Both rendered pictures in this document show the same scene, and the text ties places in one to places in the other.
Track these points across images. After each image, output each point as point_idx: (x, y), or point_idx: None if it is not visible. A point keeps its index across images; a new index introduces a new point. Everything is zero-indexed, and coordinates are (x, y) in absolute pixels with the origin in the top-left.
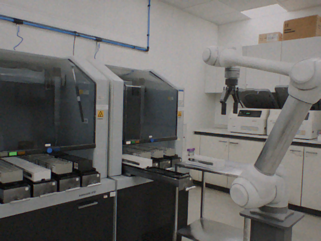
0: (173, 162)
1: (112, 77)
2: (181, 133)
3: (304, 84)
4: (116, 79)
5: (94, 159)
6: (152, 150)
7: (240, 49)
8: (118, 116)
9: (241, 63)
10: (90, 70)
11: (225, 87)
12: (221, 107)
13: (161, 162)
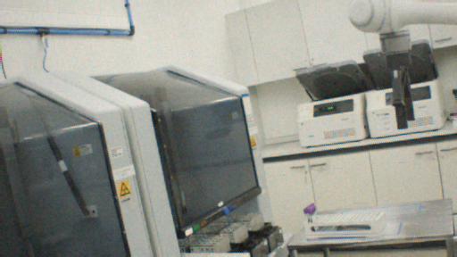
0: (271, 241)
1: (126, 101)
2: (263, 178)
3: None
4: (134, 102)
5: None
6: (225, 228)
7: None
8: (156, 183)
9: (440, 18)
10: (77, 96)
11: (396, 71)
12: (398, 115)
13: (253, 249)
